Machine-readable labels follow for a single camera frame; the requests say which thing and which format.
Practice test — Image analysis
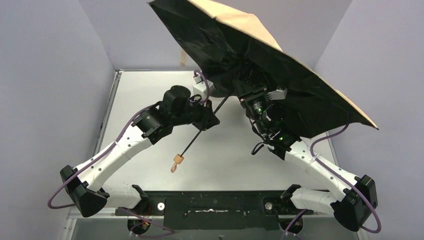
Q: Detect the beige folding umbrella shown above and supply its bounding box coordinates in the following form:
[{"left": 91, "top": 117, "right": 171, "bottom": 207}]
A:
[{"left": 148, "top": 0, "right": 379, "bottom": 174}]

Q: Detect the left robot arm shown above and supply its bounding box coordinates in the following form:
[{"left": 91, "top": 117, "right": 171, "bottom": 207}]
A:
[{"left": 60, "top": 85, "right": 220, "bottom": 218}]

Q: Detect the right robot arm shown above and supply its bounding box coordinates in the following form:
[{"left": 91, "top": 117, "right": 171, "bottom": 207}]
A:
[{"left": 233, "top": 80, "right": 382, "bottom": 233}]

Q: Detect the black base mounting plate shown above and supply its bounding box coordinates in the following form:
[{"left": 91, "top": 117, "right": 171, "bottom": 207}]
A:
[{"left": 131, "top": 190, "right": 300, "bottom": 231}]

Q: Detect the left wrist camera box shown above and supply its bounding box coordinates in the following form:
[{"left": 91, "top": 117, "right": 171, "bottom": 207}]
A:
[{"left": 192, "top": 75, "right": 216, "bottom": 100}]

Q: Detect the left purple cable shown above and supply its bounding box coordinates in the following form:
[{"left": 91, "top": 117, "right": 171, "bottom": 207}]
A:
[{"left": 47, "top": 69, "right": 213, "bottom": 239}]

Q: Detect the aluminium frame rail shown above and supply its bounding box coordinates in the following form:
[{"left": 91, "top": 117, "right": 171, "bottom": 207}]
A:
[{"left": 64, "top": 191, "right": 361, "bottom": 240}]

